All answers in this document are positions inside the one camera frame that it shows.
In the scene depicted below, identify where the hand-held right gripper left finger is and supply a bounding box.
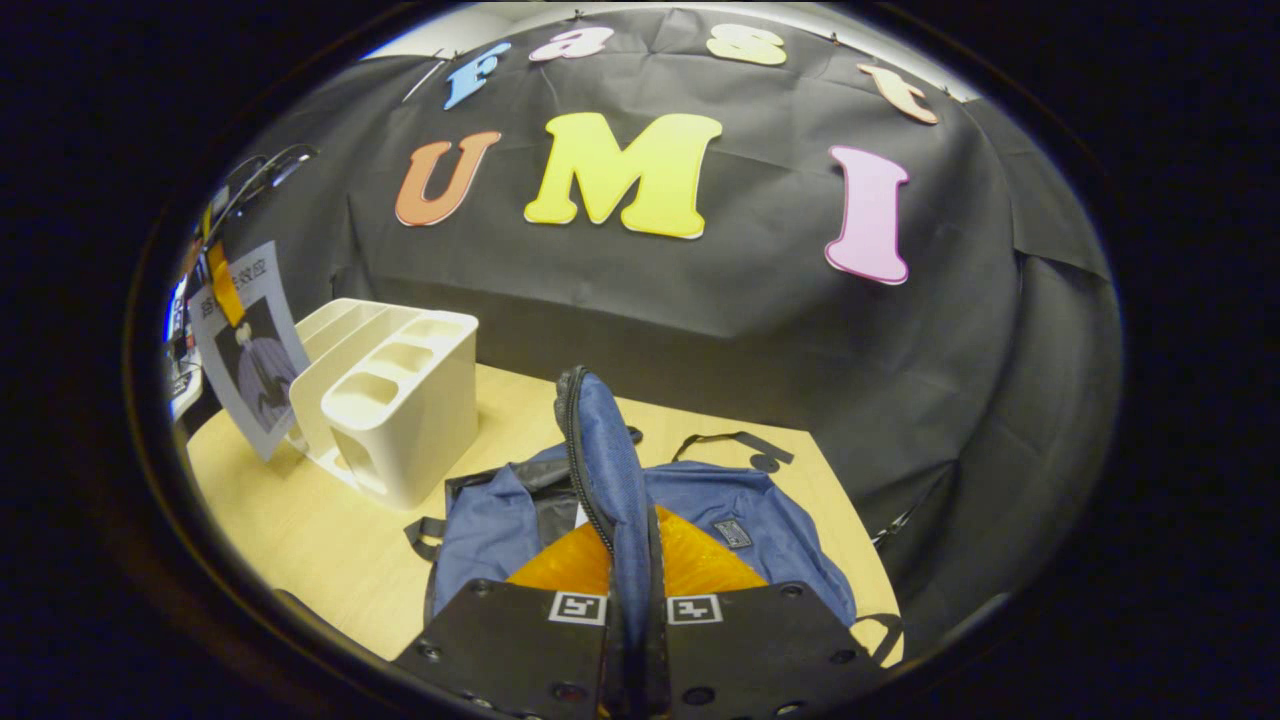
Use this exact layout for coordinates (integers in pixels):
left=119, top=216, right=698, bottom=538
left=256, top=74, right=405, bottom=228
left=392, top=505, right=631, bottom=720

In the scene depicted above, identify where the blue schoolbag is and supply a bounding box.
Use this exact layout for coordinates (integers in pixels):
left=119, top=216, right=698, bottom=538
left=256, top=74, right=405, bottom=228
left=405, top=365, right=906, bottom=666

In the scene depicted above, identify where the computer monitor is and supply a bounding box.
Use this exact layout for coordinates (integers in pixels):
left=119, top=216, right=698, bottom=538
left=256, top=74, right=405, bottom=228
left=163, top=280, right=196, bottom=346

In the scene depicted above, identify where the black backdrop cloth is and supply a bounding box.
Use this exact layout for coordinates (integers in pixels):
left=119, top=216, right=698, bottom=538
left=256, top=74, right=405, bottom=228
left=185, top=5, right=1116, bottom=661

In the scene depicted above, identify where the purple cover book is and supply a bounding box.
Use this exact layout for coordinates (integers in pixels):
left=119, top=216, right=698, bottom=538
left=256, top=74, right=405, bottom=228
left=188, top=240, right=311, bottom=462

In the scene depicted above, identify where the white plastic bookshelf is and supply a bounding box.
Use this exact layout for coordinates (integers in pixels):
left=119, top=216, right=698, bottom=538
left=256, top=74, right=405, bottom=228
left=288, top=298, right=480, bottom=511

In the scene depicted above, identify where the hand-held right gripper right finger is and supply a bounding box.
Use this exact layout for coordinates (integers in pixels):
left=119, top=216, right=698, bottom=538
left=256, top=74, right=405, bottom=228
left=640, top=503, right=891, bottom=720

